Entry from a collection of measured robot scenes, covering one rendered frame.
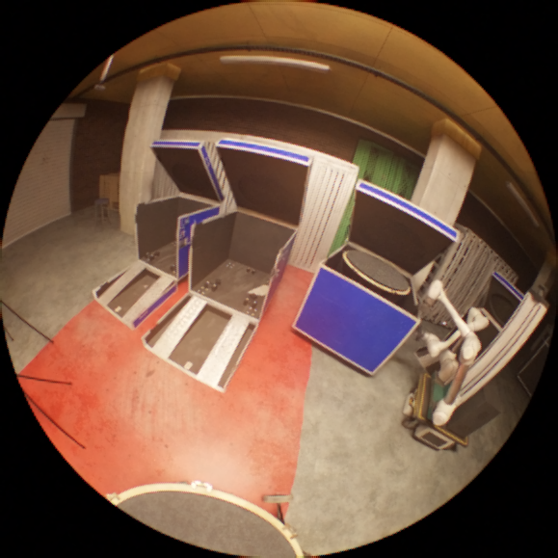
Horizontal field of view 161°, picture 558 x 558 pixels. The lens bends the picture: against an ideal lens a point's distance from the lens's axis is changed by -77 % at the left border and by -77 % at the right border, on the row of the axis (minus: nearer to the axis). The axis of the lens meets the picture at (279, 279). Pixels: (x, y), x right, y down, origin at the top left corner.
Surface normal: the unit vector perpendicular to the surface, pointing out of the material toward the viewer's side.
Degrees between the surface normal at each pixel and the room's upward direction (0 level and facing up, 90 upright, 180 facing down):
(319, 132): 90
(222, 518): 0
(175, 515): 0
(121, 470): 0
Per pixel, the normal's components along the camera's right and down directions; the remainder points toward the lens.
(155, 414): 0.26, -0.82
